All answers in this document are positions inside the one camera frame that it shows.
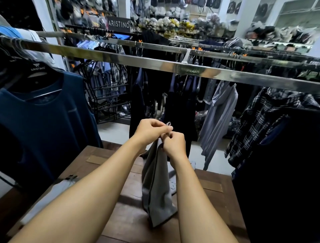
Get person's right hand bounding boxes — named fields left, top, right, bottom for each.
left=161, top=131, right=187, bottom=165

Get person's left hand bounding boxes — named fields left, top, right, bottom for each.
left=132, top=119, right=174, bottom=152

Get grey garment with dark trim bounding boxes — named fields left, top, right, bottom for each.
left=141, top=122, right=179, bottom=228

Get person's right forearm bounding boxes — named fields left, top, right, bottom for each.
left=169, top=155, right=239, bottom=243

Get person's left forearm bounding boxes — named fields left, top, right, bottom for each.
left=9, top=136, right=148, bottom=243

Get black hanging trousers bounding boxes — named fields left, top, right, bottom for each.
left=163, top=75, right=201, bottom=159

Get black hanging garment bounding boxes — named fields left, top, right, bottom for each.
left=129, top=31, right=177, bottom=139

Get grey hanging shirt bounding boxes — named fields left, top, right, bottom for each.
left=198, top=81, right=239, bottom=171

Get row of blue checked shirts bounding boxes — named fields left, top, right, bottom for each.
left=76, top=40, right=128, bottom=102

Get black white plaid shirt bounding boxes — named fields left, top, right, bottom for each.
left=224, top=87, right=320, bottom=179

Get row of caps on shelf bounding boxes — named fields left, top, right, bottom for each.
left=136, top=6, right=237, bottom=38

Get black shop sign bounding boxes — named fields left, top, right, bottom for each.
left=107, top=16, right=131, bottom=34

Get blue sleeveless shirt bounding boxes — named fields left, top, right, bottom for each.
left=0, top=71, right=103, bottom=192

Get dark navy hanging garment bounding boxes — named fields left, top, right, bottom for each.
left=231, top=108, right=320, bottom=243

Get row of dark hanging clothes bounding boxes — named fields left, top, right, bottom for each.
left=200, top=37, right=320, bottom=83

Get folded light grey garment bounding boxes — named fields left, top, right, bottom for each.
left=19, top=175, right=79, bottom=226

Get black clothes hanger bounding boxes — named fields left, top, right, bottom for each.
left=4, top=58, right=66, bottom=101

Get row of hanging packaged goods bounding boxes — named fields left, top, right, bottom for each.
left=53, top=0, right=120, bottom=30

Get pile of grey black caps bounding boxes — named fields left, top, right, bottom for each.
left=245, top=21, right=314, bottom=46

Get white hanging shirt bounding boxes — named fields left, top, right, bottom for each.
left=0, top=15, right=66, bottom=71

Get black wire rack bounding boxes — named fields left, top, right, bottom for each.
left=74, top=60, right=132, bottom=125

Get wide steel clothes rail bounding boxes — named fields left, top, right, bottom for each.
left=0, top=36, right=320, bottom=95

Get narrow steel clothes rail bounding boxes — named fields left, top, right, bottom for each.
left=36, top=31, right=320, bottom=71

